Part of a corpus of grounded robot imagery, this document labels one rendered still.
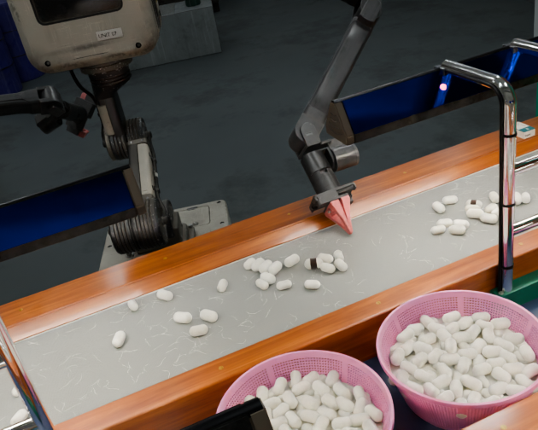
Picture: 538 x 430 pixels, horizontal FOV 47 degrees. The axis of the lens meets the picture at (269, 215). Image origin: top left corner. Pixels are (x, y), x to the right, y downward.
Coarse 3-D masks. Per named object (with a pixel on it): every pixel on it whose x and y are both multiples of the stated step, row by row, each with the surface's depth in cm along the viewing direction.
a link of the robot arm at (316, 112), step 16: (368, 0) 151; (368, 16) 150; (352, 32) 151; (368, 32) 152; (352, 48) 150; (336, 64) 148; (352, 64) 149; (320, 80) 147; (336, 80) 146; (320, 96) 144; (336, 96) 146; (304, 112) 142; (320, 112) 142; (320, 128) 141; (304, 144) 140
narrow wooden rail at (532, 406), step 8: (536, 392) 88; (520, 400) 87; (528, 400) 87; (536, 400) 87; (504, 408) 87; (512, 408) 86; (520, 408) 86; (528, 408) 86; (536, 408) 86; (488, 416) 86; (496, 416) 86; (504, 416) 85; (512, 416) 85; (520, 416) 85; (528, 416) 85; (536, 416) 84; (472, 424) 85; (480, 424) 85; (488, 424) 85; (496, 424) 84; (504, 424) 84; (512, 424) 84; (520, 424) 84; (528, 424) 84; (536, 424) 83
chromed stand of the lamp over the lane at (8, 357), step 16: (0, 320) 80; (0, 336) 81; (0, 352) 82; (16, 352) 83; (0, 368) 83; (16, 368) 83; (16, 384) 84; (32, 384) 86; (32, 400) 86; (32, 416) 87; (48, 416) 89
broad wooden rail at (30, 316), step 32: (416, 160) 157; (448, 160) 154; (480, 160) 153; (352, 192) 148; (384, 192) 146; (416, 192) 147; (256, 224) 143; (288, 224) 140; (320, 224) 141; (160, 256) 138; (192, 256) 136; (224, 256) 136; (64, 288) 133; (96, 288) 131; (128, 288) 130; (160, 288) 132; (32, 320) 126; (64, 320) 127
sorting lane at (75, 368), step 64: (448, 192) 146; (256, 256) 136; (384, 256) 128; (448, 256) 124; (128, 320) 124; (192, 320) 120; (256, 320) 117; (0, 384) 114; (64, 384) 111; (128, 384) 108
